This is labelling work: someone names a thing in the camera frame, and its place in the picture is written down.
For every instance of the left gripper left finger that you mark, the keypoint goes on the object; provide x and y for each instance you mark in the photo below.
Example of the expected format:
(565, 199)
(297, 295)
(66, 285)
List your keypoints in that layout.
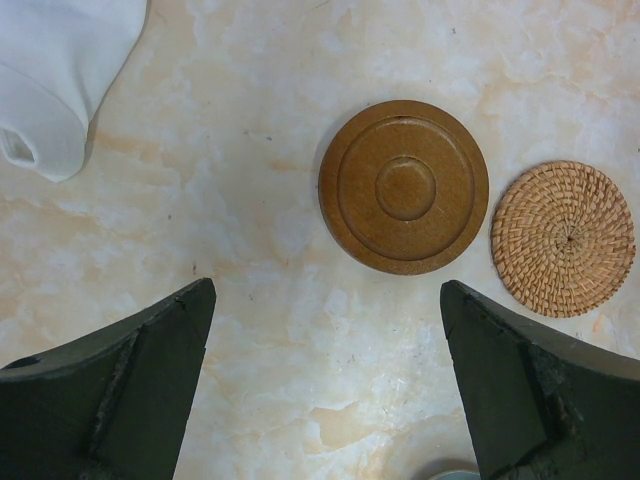
(113, 404)

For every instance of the brown wooden coaster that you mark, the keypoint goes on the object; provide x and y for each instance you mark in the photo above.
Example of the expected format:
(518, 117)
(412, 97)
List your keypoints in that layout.
(562, 239)
(403, 187)

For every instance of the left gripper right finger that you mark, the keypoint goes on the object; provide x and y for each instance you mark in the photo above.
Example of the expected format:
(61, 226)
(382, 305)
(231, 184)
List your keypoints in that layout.
(539, 403)

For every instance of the white folded cloth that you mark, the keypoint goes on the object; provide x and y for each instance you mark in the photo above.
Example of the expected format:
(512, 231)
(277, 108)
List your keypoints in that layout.
(58, 59)

